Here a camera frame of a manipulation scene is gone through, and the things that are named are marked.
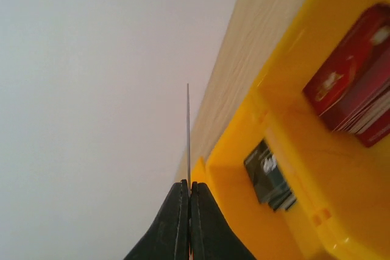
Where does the black card stack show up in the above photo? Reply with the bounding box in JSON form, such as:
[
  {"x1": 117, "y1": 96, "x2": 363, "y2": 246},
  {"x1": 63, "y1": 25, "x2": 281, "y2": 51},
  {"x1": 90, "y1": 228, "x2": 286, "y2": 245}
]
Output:
[{"x1": 243, "y1": 139, "x2": 297, "y2": 212}]

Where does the red credit card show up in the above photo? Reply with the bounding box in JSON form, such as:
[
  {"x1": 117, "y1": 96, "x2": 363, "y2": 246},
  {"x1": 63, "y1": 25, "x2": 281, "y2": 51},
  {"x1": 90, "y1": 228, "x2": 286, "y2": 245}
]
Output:
[{"x1": 186, "y1": 83, "x2": 191, "y2": 195}]

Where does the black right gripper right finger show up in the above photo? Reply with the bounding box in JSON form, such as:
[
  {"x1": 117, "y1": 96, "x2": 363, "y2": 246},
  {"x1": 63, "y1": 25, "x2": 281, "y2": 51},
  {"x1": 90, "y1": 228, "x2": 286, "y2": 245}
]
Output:
[{"x1": 191, "y1": 182, "x2": 255, "y2": 260}]

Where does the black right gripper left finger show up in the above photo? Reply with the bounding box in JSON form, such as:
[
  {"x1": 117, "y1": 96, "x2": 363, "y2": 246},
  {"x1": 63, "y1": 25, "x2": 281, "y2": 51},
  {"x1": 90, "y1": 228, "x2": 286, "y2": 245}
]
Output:
[{"x1": 125, "y1": 180, "x2": 190, "y2": 260}]

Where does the yellow plastic bin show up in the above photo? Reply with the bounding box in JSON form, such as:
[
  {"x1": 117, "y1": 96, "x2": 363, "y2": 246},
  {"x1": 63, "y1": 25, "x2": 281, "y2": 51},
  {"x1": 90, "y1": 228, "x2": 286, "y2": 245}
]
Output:
[
  {"x1": 257, "y1": 0, "x2": 389, "y2": 259},
  {"x1": 191, "y1": 94, "x2": 332, "y2": 259}
]

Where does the red card stack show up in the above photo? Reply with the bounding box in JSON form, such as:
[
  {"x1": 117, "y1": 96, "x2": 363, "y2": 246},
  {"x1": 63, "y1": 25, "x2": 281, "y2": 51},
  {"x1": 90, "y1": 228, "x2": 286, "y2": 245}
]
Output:
[{"x1": 303, "y1": 2, "x2": 389, "y2": 147}]

